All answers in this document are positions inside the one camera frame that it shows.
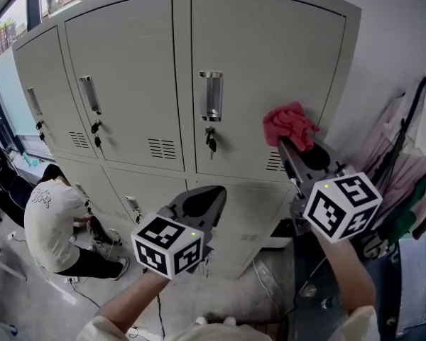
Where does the red wiping cloth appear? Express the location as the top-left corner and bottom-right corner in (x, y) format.
(262, 101), (322, 153)

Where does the dark box with white front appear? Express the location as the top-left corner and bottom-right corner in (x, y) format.
(264, 218), (296, 249)

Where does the black office chair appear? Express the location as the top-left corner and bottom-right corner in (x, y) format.
(0, 144), (28, 229)

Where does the blue grey metal bin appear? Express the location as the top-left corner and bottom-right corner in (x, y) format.
(393, 222), (426, 339)

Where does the person's right forearm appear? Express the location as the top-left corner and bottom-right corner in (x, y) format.
(310, 225), (376, 315)

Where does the white black patterned bag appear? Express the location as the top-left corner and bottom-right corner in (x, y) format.
(361, 232), (395, 261)

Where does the clear plastic sheet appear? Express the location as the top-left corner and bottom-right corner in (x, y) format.
(250, 257), (294, 321)

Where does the beige metal locker cabinet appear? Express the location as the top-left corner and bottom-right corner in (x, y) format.
(12, 0), (362, 280)

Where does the thin white cable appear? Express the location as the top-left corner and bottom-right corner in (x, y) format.
(251, 259), (281, 321)

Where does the set of black locker keys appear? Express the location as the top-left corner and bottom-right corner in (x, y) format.
(35, 119), (218, 227)

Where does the grey metal locker door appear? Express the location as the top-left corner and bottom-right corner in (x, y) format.
(190, 0), (347, 183)

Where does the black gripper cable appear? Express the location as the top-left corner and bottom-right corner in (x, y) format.
(283, 254), (328, 321)
(155, 291), (165, 341)

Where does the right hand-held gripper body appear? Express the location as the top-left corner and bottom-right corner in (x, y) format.
(289, 162), (383, 243)

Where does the black floor cable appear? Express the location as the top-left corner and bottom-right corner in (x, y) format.
(69, 281), (102, 308)

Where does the person's left forearm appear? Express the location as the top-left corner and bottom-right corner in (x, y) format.
(94, 271), (171, 328)

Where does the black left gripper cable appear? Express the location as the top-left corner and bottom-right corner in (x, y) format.
(155, 291), (165, 341)

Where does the white and black appliance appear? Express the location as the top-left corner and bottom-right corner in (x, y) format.
(84, 217), (124, 250)

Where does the brown wooden slatted platform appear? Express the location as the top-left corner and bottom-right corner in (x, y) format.
(253, 320), (290, 341)

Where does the person's cream shirt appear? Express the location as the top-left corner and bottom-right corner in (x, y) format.
(76, 305), (381, 341)

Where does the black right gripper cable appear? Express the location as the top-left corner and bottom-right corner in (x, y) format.
(283, 254), (328, 321)

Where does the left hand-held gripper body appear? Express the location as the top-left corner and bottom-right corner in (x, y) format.
(130, 206), (217, 280)

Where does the dark framed glass window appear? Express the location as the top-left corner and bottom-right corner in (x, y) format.
(0, 0), (104, 158)

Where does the green hanging garment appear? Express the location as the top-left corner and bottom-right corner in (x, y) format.
(385, 175), (426, 244)

